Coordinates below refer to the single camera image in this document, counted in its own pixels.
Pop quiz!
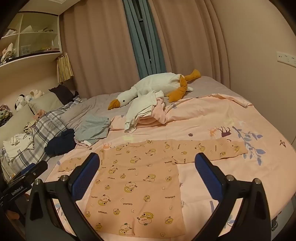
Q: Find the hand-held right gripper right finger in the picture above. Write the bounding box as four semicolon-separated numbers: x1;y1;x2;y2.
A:
195;152;271;241

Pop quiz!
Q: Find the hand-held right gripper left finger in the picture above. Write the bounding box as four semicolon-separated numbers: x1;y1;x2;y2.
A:
25;152;103;241

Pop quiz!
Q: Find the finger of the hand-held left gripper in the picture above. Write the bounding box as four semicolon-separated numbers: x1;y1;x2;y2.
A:
10;161;48;186

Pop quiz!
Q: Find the orange duck-print shirt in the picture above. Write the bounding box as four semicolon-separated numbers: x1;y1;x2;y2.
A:
58;139;248;239

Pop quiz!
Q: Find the small pink white garment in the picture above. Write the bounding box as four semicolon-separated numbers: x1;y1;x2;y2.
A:
73;137;92;148

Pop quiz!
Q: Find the navy garment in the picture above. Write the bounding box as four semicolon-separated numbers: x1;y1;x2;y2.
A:
44;128;76;156

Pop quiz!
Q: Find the plaid quilt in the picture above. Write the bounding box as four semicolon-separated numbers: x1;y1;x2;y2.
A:
0;97;84;176

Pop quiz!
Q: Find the grey garment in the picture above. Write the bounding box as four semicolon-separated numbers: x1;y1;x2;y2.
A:
74;115;110;145

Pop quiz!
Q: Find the beige headboard cushion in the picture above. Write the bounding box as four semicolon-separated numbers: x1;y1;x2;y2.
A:
29;92;65;114
0;105;35;142

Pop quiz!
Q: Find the pink printed blanket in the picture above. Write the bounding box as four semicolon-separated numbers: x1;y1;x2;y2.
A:
44;93;296;241

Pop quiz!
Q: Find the floral patterned cloth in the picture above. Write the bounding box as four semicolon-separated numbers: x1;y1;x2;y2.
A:
0;104;13;127

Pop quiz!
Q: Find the black and white plush toy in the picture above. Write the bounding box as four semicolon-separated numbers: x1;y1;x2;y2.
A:
14;94;27;111

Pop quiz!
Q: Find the black cloth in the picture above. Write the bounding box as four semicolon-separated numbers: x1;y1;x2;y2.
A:
48;85;80;105

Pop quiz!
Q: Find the pink folded garment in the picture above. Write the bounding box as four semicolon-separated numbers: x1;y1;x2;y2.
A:
135;97;168;128

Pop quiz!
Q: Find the white goose plush toy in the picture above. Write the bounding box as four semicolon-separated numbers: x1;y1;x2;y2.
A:
108;69;201;110

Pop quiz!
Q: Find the cream shelf unit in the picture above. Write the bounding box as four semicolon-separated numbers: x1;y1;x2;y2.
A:
0;11;63;67

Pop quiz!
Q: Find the cream plush toy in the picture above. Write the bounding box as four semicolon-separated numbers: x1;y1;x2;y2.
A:
0;43;16;64

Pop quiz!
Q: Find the pink curtain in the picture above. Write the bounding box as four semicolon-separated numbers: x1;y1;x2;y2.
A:
148;0;232;88
62;0;139;99

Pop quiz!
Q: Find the blue-grey curtain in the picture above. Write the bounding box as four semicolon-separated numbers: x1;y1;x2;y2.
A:
122;0;167;80

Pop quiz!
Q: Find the white wall socket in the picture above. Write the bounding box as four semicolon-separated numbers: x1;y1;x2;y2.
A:
277;51;296;65

